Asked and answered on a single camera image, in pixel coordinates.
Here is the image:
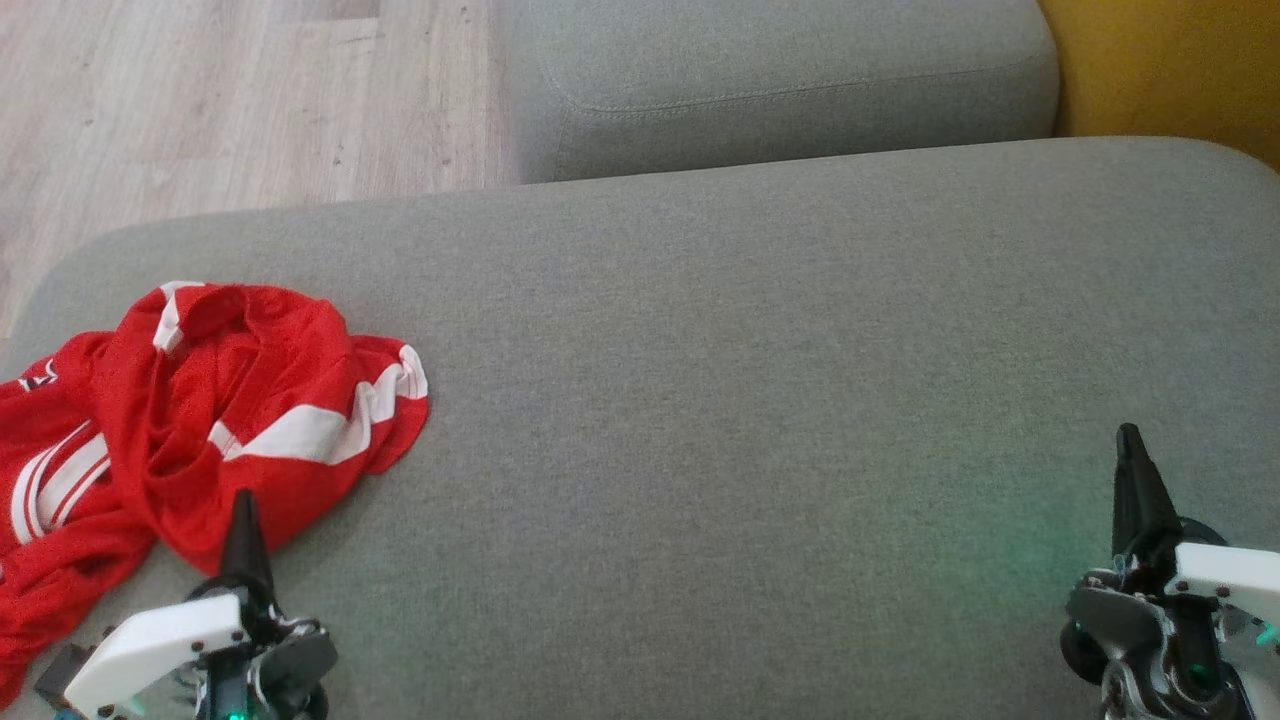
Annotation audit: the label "small grey sofa cushion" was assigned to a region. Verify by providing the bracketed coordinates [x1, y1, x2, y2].
[505, 0, 1061, 185]

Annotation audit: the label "red shorts with white stripe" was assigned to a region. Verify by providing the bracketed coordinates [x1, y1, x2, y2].
[95, 280, 431, 578]

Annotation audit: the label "yellow upholstered furniture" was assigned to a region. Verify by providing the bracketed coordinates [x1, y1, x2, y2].
[1035, 0, 1280, 173]

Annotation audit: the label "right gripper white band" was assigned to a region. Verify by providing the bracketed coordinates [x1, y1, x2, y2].
[1063, 422, 1280, 720]

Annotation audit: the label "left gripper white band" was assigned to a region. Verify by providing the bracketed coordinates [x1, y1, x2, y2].
[63, 489, 339, 720]

